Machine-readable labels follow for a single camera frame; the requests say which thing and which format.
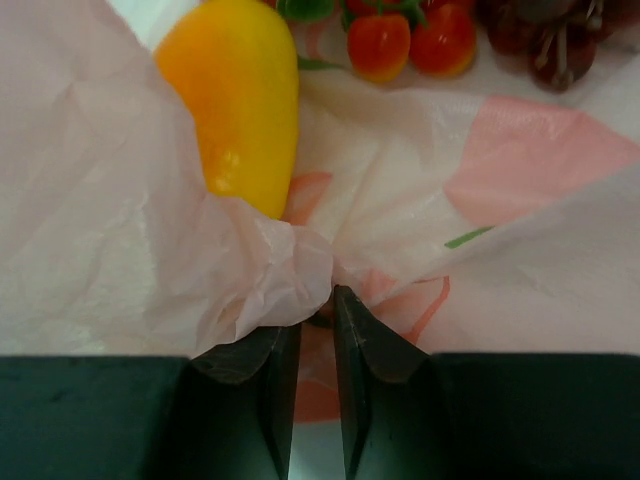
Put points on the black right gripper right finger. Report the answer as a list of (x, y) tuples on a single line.
[(406, 414)]

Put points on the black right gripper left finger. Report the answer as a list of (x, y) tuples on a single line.
[(227, 414)]

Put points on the red fake cherry tomatoes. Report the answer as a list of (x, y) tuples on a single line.
[(437, 37)]

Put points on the dark red fake grapes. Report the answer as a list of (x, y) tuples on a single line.
[(558, 39)]

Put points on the yellow fake mango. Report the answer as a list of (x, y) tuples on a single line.
[(234, 65)]

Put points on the pink plastic bag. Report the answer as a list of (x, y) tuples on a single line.
[(471, 215)]

